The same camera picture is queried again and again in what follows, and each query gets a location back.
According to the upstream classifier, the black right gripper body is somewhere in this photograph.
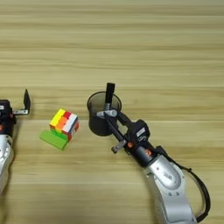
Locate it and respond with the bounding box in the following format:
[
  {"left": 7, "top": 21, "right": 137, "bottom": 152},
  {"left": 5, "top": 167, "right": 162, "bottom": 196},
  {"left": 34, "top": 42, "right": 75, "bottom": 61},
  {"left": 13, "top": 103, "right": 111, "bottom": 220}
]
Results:
[{"left": 111, "top": 123, "right": 160, "bottom": 168}]

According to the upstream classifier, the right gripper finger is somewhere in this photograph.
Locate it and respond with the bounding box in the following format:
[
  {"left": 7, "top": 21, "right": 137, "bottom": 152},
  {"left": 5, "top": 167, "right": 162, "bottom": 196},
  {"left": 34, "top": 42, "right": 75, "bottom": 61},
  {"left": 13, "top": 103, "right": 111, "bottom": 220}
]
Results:
[
  {"left": 103, "top": 111, "right": 127, "bottom": 144},
  {"left": 116, "top": 110, "right": 132, "bottom": 127}
]

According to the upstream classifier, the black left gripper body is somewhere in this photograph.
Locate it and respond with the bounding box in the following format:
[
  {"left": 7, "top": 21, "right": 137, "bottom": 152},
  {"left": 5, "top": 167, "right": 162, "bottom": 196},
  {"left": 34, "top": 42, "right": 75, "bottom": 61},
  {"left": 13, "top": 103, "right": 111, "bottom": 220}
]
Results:
[{"left": 0, "top": 108, "right": 30, "bottom": 138}]

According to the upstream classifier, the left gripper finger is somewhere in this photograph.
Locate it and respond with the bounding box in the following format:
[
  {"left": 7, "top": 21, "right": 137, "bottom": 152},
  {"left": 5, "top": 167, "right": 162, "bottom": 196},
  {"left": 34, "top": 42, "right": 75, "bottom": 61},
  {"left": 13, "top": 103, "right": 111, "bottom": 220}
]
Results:
[{"left": 23, "top": 88, "right": 32, "bottom": 111}]

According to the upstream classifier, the multicolour puzzle cube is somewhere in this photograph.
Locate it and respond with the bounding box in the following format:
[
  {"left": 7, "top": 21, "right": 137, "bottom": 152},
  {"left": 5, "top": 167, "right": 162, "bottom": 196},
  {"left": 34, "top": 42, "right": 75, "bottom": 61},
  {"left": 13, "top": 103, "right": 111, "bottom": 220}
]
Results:
[{"left": 49, "top": 108, "right": 81, "bottom": 143}]

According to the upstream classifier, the green rectangular block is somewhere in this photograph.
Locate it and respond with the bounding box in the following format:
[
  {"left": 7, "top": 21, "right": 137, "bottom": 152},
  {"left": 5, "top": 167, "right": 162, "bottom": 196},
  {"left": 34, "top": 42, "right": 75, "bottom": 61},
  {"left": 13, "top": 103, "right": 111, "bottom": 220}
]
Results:
[{"left": 38, "top": 129, "right": 68, "bottom": 151}]

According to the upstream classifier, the black mesh pen cup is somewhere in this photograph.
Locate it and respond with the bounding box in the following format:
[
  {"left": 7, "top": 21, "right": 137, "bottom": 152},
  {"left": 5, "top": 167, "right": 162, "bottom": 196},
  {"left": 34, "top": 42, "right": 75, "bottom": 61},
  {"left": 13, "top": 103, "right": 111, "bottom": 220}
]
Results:
[{"left": 87, "top": 91, "right": 123, "bottom": 137}]

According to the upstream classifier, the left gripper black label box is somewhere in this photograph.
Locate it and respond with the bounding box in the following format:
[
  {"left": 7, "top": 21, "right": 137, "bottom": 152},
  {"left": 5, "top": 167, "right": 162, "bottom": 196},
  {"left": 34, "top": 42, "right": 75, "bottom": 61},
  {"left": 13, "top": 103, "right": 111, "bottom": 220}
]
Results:
[{"left": 0, "top": 99, "right": 13, "bottom": 116}]

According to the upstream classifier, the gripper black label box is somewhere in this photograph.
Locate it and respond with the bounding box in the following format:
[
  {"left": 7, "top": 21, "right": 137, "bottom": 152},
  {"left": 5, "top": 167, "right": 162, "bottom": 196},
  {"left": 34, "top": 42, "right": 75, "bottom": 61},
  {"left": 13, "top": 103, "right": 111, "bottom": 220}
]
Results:
[
  {"left": 130, "top": 118, "right": 151, "bottom": 140},
  {"left": 0, "top": 99, "right": 13, "bottom": 116}
]

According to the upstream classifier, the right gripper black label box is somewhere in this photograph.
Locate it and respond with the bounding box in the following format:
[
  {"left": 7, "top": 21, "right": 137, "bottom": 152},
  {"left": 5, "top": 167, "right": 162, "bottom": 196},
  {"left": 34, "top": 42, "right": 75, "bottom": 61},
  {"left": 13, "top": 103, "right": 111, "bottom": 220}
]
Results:
[{"left": 130, "top": 118, "right": 151, "bottom": 140}]

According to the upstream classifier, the black marker pen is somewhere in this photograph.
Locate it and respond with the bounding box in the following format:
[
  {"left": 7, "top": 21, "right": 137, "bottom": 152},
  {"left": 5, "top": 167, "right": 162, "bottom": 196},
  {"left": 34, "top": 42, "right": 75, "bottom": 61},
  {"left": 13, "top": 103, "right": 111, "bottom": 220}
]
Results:
[{"left": 104, "top": 82, "right": 116, "bottom": 107}]

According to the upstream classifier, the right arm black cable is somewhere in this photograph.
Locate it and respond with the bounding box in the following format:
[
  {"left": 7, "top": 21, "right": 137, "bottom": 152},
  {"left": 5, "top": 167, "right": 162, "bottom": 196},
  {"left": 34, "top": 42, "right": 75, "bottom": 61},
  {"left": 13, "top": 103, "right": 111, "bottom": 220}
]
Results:
[{"left": 157, "top": 145, "right": 212, "bottom": 224}]

